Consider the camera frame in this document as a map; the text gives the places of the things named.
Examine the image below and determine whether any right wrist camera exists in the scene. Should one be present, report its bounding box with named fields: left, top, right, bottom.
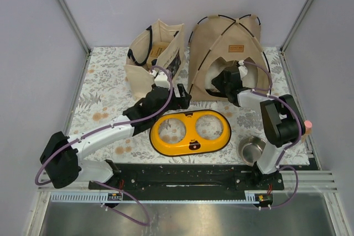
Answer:
left=238, top=60, right=248, bottom=79

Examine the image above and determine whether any yellow double bowl stand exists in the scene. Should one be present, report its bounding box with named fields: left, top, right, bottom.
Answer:
left=149, top=109, right=232, bottom=157

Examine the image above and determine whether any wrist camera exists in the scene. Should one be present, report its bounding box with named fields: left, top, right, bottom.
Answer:
left=238, top=60, right=248, bottom=79
left=150, top=70, right=171, bottom=89

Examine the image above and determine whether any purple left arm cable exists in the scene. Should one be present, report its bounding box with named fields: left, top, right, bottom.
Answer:
left=34, top=65, right=175, bottom=225

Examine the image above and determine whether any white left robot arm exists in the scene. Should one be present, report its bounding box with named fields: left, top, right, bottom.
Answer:
left=35, top=83, right=191, bottom=189

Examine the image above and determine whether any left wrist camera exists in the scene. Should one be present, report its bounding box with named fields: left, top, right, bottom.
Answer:
left=150, top=70, right=171, bottom=89

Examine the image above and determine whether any stainless steel pet bowl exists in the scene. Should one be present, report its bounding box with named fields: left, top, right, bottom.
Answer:
left=238, top=136, right=266, bottom=166

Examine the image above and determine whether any pink capped bottle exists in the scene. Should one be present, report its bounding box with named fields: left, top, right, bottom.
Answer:
left=301, top=120, right=313, bottom=143

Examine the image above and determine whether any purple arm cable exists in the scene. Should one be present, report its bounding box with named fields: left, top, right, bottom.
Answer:
left=34, top=65, right=175, bottom=225
left=239, top=59, right=304, bottom=211

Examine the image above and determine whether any beige pet tent fabric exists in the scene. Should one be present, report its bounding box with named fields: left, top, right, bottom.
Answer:
left=188, top=14, right=271, bottom=101

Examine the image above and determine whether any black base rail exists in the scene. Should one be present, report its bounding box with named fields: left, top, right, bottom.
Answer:
left=105, top=163, right=284, bottom=199

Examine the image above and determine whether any white fluffy cushion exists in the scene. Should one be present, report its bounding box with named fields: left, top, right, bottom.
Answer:
left=205, top=57, right=258, bottom=92

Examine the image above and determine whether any brown cardboard box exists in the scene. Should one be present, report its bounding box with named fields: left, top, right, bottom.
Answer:
left=147, top=42, right=169, bottom=69

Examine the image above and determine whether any cream canvas tote bag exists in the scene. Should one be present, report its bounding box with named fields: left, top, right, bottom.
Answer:
left=124, top=20, right=185, bottom=100

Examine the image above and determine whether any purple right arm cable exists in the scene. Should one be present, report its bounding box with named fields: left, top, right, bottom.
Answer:
left=239, top=59, right=304, bottom=211

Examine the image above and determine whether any black tent pole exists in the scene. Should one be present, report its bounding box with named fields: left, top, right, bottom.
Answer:
left=237, top=14, right=273, bottom=91
left=188, top=14, right=262, bottom=74

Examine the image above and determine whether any white slotted cable duct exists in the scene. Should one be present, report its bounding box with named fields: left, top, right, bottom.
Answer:
left=50, top=191, right=265, bottom=205

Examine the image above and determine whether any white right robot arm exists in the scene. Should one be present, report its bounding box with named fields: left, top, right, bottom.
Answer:
left=211, top=64, right=305, bottom=190

